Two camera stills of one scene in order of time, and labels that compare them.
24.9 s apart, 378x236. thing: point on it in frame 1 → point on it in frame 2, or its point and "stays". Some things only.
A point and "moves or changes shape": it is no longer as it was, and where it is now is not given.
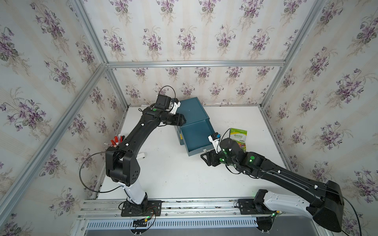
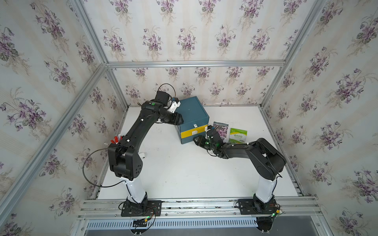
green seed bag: (240, 136) stays
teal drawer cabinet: (194, 134) moves or changes shape
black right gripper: (208, 155) → (199, 140)
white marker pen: (141, 156) stays
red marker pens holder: (116, 140) stays
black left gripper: (178, 119) stays
